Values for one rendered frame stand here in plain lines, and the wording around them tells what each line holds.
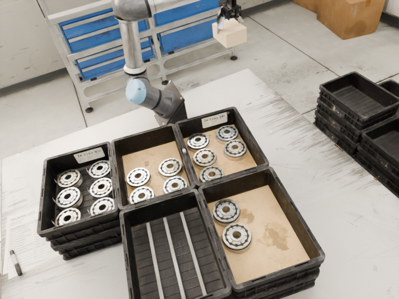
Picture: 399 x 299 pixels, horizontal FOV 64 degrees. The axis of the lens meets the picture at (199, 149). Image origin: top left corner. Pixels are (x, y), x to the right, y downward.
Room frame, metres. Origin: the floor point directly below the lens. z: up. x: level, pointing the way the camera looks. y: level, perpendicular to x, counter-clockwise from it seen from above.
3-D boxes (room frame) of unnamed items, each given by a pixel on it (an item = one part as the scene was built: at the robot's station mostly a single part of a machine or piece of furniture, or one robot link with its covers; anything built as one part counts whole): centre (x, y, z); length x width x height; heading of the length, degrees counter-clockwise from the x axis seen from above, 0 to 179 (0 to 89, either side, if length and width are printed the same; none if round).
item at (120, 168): (0.91, 0.21, 0.87); 0.40 x 0.30 x 0.11; 9
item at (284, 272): (0.56, -0.14, 0.92); 0.40 x 0.30 x 0.02; 9
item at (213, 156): (0.95, -0.02, 0.86); 0.10 x 0.10 x 0.01
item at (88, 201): (0.87, 0.51, 0.87); 0.40 x 0.30 x 0.11; 9
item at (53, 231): (0.87, 0.51, 0.92); 0.40 x 0.30 x 0.02; 9
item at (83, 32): (2.79, 0.62, 0.60); 0.72 x 0.03 x 0.56; 107
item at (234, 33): (1.60, -0.27, 1.08); 0.16 x 0.12 x 0.07; 17
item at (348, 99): (1.51, -1.04, 0.37); 0.40 x 0.30 x 0.45; 17
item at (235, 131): (1.07, -0.14, 0.86); 0.10 x 0.10 x 0.01
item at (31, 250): (0.80, 0.81, 0.70); 0.33 x 0.23 x 0.01; 17
